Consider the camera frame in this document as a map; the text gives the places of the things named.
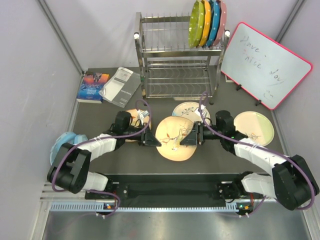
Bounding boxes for white blue leaf plate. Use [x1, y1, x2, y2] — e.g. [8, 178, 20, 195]
[171, 101, 202, 122]

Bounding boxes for cream green plate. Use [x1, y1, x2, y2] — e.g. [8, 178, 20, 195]
[233, 111, 275, 146]

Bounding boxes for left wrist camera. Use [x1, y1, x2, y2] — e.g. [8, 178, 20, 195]
[137, 110, 150, 124]

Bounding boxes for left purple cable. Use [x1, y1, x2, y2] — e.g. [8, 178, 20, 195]
[51, 99, 152, 218]

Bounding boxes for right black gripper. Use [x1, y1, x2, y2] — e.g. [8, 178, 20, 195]
[180, 121, 224, 146]

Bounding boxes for pink polka dot plate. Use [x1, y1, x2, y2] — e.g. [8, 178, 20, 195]
[212, 0, 227, 47]

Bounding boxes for steel two-tier dish rack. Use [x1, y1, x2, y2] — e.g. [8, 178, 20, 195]
[134, 12, 230, 104]

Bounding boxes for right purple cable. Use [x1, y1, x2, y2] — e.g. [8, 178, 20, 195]
[199, 90, 316, 217]

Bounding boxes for yellow polka dot plate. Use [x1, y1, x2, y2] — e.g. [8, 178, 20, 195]
[198, 0, 212, 47]

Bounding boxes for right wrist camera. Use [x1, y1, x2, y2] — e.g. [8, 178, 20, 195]
[194, 105, 209, 118]

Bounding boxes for purple cable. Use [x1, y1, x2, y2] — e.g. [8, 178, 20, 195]
[199, 90, 316, 217]
[51, 99, 152, 218]

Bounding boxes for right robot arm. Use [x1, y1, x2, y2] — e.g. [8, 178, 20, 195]
[180, 110, 320, 211]

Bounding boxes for blue polka dot plate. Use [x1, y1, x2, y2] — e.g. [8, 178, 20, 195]
[205, 0, 220, 48]

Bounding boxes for blue orange paperback book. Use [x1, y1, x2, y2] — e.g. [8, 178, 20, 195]
[76, 71, 110, 104]

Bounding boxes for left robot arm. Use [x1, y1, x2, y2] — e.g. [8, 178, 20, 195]
[47, 111, 162, 199]

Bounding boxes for beige bird plate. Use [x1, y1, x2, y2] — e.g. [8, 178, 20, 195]
[125, 108, 152, 143]
[155, 116, 197, 162]

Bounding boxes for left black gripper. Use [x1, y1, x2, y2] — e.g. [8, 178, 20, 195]
[123, 122, 162, 147]

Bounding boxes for grey slotted cable duct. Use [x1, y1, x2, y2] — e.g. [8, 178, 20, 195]
[50, 201, 250, 213]

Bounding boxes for grey white booklet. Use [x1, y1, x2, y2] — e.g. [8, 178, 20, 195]
[99, 67, 141, 108]

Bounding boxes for pink framed whiteboard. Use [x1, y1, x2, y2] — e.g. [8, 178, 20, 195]
[221, 22, 313, 110]

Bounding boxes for green polka dot plate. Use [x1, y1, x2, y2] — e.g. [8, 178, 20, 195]
[188, 0, 205, 48]

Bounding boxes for light blue headphones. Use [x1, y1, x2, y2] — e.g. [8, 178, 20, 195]
[50, 131, 88, 166]

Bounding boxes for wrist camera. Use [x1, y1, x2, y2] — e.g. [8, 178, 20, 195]
[137, 110, 150, 124]
[194, 105, 209, 118]

